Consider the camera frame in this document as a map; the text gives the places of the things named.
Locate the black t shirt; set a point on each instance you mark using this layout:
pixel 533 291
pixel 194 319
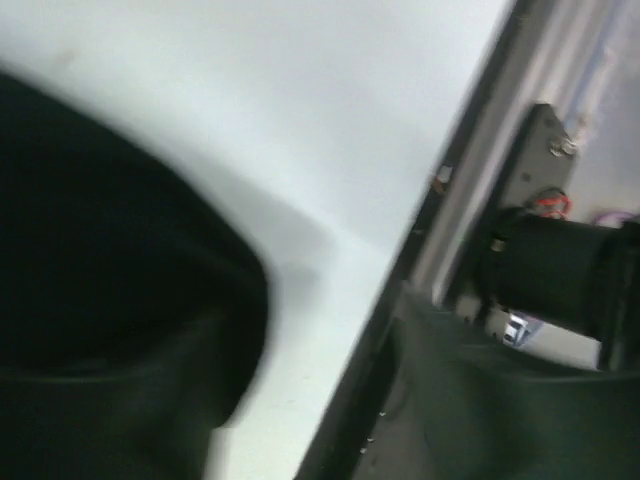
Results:
pixel 133 317

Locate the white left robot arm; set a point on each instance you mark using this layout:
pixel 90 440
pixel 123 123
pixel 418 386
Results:
pixel 580 277

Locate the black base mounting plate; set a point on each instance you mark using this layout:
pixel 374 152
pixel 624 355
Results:
pixel 369 430

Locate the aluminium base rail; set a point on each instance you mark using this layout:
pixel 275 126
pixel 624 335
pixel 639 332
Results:
pixel 563 53

